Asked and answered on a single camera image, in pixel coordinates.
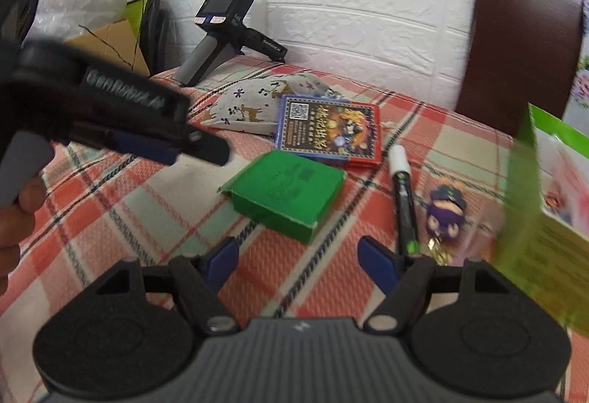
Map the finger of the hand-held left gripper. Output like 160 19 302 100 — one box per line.
177 127 232 167
110 130 181 166

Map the dark brown chair back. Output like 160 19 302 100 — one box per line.
454 0 585 137

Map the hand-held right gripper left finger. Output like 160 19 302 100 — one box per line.
87 236 241 336

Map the person's left hand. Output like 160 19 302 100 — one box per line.
0 178 47 294

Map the black round stand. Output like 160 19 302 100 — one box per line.
138 0 169 78

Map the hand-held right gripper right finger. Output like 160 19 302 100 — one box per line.
358 236 509 336

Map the patterned cloth drawstring pouch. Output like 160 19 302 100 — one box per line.
201 74 342 138

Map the floral Beautiful Day bag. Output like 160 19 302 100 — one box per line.
569 0 589 120

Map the purple figure keychain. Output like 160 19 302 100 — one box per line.
420 183 464 266

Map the spare black hand-held gripper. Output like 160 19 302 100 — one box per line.
175 0 289 87

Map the black marker pen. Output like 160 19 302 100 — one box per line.
388 144 421 257

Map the bright green panel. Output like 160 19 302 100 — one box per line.
126 0 149 41

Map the brown cardboard box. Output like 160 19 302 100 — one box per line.
63 18 151 80

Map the blue and red card box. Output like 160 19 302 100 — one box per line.
274 94 383 169

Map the green storage box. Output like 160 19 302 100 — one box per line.
494 102 589 331

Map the small green cardboard box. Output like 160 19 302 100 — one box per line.
218 149 347 246

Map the plaid tablecloth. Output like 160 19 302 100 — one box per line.
0 55 589 341

